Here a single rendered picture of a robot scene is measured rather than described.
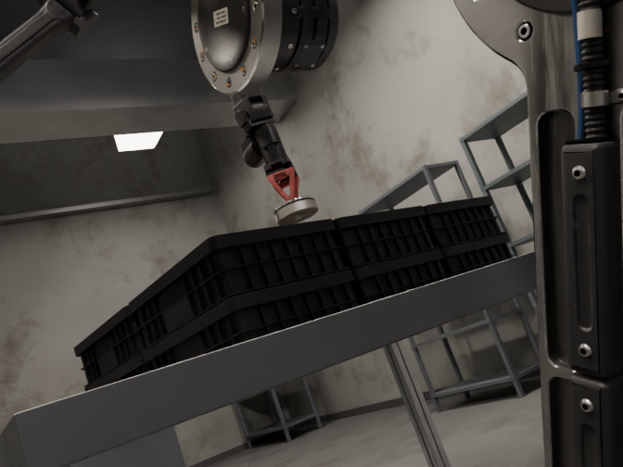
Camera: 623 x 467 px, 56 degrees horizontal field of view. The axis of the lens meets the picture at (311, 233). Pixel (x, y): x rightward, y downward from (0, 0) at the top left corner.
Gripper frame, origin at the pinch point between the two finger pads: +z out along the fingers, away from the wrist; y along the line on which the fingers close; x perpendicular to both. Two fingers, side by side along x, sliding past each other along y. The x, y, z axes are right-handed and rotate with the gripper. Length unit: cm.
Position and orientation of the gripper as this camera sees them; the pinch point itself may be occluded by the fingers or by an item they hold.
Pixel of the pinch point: (292, 201)
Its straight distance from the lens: 141.8
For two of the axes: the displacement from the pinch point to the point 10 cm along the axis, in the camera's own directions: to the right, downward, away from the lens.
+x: 9.3, -3.7, -0.6
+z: 3.5, 9.1, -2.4
